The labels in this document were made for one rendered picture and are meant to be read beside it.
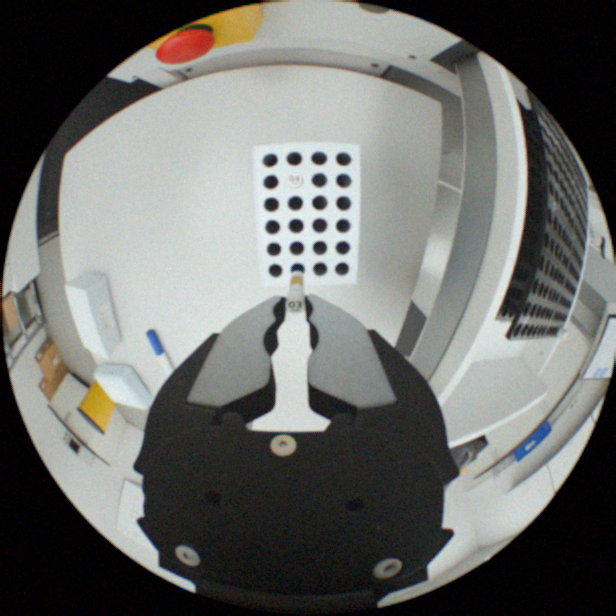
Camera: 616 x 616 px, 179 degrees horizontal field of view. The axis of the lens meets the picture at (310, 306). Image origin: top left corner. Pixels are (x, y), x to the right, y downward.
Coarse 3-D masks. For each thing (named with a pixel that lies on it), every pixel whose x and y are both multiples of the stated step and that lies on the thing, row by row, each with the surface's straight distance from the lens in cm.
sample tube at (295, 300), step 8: (296, 272) 17; (296, 280) 15; (288, 288) 15; (296, 288) 14; (288, 296) 13; (296, 296) 13; (304, 296) 14; (288, 304) 13; (296, 304) 13; (304, 304) 13; (296, 312) 14
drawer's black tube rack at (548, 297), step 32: (544, 128) 22; (544, 160) 19; (576, 160) 32; (544, 192) 18; (576, 192) 28; (544, 224) 18; (576, 224) 27; (544, 256) 18; (576, 256) 29; (512, 288) 21; (544, 288) 20; (576, 288) 33; (544, 320) 23
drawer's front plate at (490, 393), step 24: (408, 360) 24; (504, 360) 36; (480, 384) 27; (504, 384) 30; (528, 384) 36; (456, 408) 22; (480, 408) 24; (504, 408) 27; (528, 408) 35; (456, 432) 20; (480, 432) 23
